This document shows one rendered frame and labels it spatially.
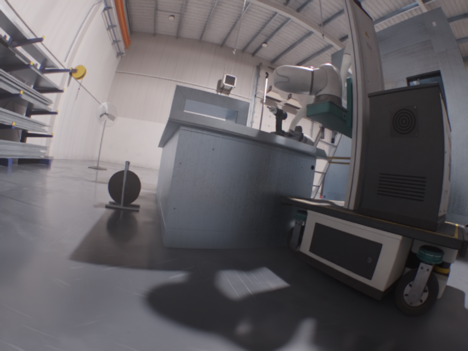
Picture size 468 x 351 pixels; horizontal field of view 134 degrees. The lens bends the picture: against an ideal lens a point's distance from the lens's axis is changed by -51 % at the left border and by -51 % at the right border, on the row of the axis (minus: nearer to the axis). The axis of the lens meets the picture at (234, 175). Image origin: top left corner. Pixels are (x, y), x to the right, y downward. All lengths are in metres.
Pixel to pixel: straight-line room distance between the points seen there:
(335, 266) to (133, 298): 0.73
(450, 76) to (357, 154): 2.37
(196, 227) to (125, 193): 0.79
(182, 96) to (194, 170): 2.18
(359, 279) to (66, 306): 0.93
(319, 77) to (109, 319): 1.28
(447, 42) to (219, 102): 3.57
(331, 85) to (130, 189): 1.51
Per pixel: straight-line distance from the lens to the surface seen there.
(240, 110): 3.18
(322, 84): 1.10
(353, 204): 1.01
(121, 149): 10.92
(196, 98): 3.04
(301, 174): 1.26
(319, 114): 1.04
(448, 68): 3.20
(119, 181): 1.64
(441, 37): 3.50
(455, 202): 2.71
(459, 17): 11.07
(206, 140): 0.96
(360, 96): 1.12
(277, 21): 11.14
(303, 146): 1.22
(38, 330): 0.58
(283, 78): 1.10
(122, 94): 11.57
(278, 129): 1.34
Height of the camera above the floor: 0.40
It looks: 1 degrees down
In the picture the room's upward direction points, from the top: 9 degrees clockwise
